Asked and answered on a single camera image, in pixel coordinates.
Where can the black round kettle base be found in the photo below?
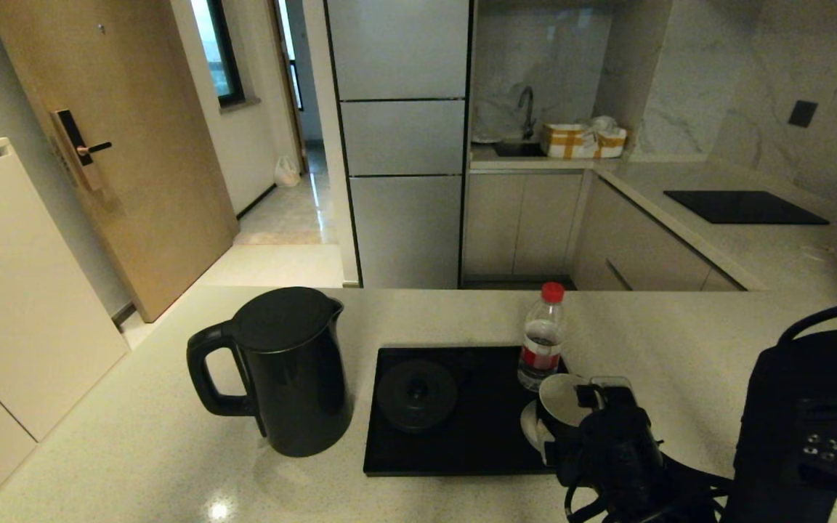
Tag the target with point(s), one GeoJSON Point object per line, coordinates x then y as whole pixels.
{"type": "Point", "coordinates": [417, 396]}

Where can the kitchen sink basin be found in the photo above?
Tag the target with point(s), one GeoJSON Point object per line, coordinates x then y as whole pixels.
{"type": "Point", "coordinates": [519, 149]}

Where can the small cardboard box white bag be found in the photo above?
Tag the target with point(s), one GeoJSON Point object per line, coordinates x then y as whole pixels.
{"type": "Point", "coordinates": [611, 142]}

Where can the tall grey panel cabinet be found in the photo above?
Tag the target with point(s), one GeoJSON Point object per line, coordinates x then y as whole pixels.
{"type": "Point", "coordinates": [404, 138]}

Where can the beige counter side cabinets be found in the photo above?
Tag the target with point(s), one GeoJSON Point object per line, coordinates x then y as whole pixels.
{"type": "Point", "coordinates": [644, 247]}

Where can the white storage cabinet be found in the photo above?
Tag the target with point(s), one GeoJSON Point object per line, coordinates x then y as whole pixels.
{"type": "Point", "coordinates": [19, 290]}

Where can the beige under-sink cabinets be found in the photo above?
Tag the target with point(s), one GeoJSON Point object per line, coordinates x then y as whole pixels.
{"type": "Point", "coordinates": [520, 218]}

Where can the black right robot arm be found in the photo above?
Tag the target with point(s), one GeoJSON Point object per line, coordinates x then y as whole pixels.
{"type": "Point", "coordinates": [803, 436]}

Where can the black induction cooktop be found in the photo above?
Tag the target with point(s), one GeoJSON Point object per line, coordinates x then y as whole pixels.
{"type": "Point", "coordinates": [742, 208]}

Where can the white round saucer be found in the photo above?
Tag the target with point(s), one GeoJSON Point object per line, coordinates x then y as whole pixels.
{"type": "Point", "coordinates": [530, 428]}

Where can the black wall socket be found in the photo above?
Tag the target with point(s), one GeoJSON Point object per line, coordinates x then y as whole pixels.
{"type": "Point", "coordinates": [802, 114]}

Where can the clear bottle red cap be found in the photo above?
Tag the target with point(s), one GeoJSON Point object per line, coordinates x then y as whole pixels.
{"type": "Point", "coordinates": [540, 341]}

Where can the dark kitchen faucet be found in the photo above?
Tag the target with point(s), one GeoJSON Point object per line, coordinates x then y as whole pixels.
{"type": "Point", "coordinates": [527, 109]}

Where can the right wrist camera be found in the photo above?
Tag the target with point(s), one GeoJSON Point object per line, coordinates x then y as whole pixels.
{"type": "Point", "coordinates": [607, 396]}

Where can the black rectangular tray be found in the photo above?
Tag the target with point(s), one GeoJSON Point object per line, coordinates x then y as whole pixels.
{"type": "Point", "coordinates": [462, 454]}

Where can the black electric kettle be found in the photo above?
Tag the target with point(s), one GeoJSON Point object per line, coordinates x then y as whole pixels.
{"type": "Point", "coordinates": [302, 392]}

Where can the dark framed window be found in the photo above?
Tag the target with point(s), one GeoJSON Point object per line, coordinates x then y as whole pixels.
{"type": "Point", "coordinates": [224, 51]}

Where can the light wooden door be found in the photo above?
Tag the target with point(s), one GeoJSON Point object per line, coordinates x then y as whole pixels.
{"type": "Point", "coordinates": [142, 181]}

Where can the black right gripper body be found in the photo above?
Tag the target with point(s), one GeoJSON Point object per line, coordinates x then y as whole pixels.
{"type": "Point", "coordinates": [618, 454]}

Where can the black mug white inside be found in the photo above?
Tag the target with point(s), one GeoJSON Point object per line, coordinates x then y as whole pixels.
{"type": "Point", "coordinates": [556, 403]}

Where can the white plastic bag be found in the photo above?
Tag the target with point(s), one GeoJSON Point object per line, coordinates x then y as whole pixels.
{"type": "Point", "coordinates": [288, 173]}

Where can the yellow white box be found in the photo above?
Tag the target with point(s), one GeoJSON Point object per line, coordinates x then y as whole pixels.
{"type": "Point", "coordinates": [567, 142]}

